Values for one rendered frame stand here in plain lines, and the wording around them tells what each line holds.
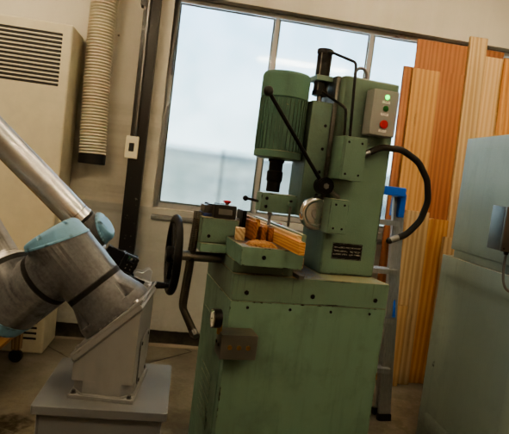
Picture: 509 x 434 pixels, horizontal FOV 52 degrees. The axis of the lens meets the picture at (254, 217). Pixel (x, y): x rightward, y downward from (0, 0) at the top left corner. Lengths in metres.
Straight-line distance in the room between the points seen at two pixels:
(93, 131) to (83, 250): 1.82
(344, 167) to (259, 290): 0.51
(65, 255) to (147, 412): 0.41
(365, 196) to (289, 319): 0.53
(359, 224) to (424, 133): 1.55
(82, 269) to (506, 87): 3.00
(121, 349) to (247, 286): 0.58
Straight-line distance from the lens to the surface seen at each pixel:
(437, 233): 3.33
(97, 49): 3.16
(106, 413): 1.31
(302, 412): 1.95
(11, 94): 3.10
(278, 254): 1.67
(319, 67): 2.00
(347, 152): 1.83
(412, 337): 3.33
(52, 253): 1.32
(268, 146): 1.86
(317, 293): 1.82
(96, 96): 3.11
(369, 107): 1.93
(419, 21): 3.66
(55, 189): 1.63
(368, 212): 1.97
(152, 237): 3.26
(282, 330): 1.81
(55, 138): 3.02
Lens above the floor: 1.12
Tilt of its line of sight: 4 degrees down
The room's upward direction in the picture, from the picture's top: 7 degrees clockwise
